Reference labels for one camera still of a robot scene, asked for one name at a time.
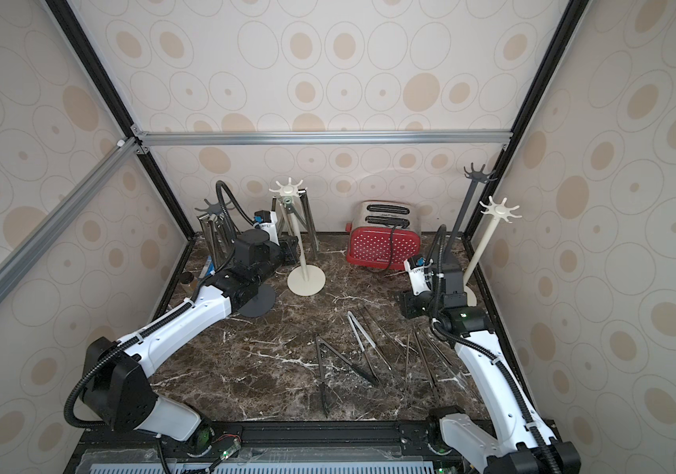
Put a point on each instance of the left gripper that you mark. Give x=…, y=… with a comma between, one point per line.
x=288, y=246

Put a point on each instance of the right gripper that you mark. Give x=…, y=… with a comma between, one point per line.
x=412, y=302

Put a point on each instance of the thin steel tongs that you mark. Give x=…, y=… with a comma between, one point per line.
x=224, y=235

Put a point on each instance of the dark grey utensil rack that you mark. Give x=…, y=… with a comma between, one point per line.
x=259, y=305

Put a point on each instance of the white utensil rack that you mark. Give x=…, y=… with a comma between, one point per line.
x=497, y=212
x=305, y=279

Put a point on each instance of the green tongs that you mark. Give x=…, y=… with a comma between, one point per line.
x=284, y=216

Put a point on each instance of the small steel tongs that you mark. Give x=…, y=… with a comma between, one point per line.
x=364, y=339

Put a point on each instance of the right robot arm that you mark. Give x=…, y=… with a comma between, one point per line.
x=520, y=441

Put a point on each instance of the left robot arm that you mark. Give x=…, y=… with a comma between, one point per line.
x=114, y=391

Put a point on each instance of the steel tongs far right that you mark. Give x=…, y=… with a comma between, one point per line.
x=432, y=356

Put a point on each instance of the blue small package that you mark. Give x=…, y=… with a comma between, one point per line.
x=207, y=270

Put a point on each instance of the brown spice jar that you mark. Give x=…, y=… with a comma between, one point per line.
x=187, y=281

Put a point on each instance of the red white toaster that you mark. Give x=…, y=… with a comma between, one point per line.
x=383, y=234

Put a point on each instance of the dark grey rack back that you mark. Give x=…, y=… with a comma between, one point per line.
x=472, y=187

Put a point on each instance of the horizontal aluminium bar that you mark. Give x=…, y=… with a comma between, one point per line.
x=317, y=138

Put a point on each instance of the diagonal aluminium bar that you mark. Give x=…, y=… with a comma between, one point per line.
x=33, y=247

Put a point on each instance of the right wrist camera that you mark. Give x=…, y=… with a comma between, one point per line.
x=417, y=269

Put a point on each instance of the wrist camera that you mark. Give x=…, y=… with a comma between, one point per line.
x=268, y=222
x=417, y=269

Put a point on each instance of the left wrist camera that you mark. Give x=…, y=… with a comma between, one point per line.
x=268, y=222

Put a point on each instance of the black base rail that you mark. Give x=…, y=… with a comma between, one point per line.
x=301, y=447

